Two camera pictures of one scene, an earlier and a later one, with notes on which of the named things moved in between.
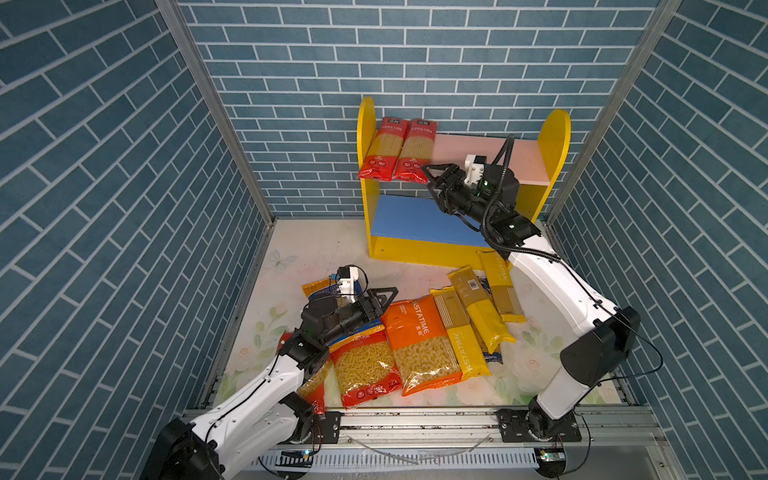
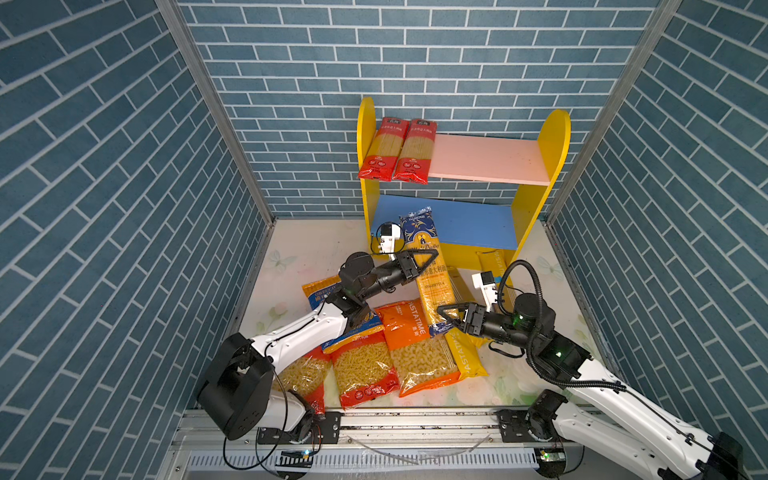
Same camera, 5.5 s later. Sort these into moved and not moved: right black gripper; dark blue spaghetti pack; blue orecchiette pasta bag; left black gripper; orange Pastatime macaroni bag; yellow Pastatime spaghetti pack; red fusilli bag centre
Moved: dark blue spaghetti pack; left black gripper; right black gripper
Not moved: blue orecchiette pasta bag; yellow Pastatime spaghetti pack; red fusilli bag centre; orange Pastatime macaroni bag
